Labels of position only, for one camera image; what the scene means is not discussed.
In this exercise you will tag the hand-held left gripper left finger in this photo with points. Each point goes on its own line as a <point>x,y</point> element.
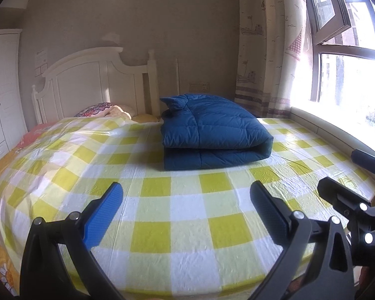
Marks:
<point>102,216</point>

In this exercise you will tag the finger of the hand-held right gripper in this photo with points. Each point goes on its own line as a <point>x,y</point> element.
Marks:
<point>340,193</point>
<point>370,161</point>

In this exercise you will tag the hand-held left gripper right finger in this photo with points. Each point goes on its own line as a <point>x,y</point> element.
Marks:
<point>268,214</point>

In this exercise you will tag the blue quilted jacket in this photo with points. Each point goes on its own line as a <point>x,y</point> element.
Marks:
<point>212,125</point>

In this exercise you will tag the white window sill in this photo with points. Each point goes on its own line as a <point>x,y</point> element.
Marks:
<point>331,125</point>

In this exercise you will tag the yellow checked blanket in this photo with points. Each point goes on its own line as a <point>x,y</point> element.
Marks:
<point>181,212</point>

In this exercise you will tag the dark framed window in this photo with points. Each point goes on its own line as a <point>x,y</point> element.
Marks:
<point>315,75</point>

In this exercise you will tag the purple floral pillow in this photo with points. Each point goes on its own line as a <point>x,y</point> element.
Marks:
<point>92,111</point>

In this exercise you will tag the yellow pillow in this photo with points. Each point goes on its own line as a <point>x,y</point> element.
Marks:
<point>145,118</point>

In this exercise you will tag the pink cloth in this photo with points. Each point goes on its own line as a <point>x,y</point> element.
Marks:
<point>31,134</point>

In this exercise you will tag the yellow floral bedsheet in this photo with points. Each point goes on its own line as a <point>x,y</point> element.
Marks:
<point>3,275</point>

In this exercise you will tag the white wooden headboard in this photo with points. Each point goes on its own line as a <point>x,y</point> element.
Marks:
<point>81,81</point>

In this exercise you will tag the white pole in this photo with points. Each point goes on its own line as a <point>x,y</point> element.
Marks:
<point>177,78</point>

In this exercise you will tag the white wardrobe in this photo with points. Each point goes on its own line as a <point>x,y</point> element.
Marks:
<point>3,84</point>

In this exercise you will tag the patterned curtain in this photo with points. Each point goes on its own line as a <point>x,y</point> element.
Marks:
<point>259,37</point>

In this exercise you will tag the wall socket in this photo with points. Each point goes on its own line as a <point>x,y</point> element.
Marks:
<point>199,86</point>

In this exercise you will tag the wall paper notice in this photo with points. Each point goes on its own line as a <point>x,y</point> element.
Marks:
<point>41,61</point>

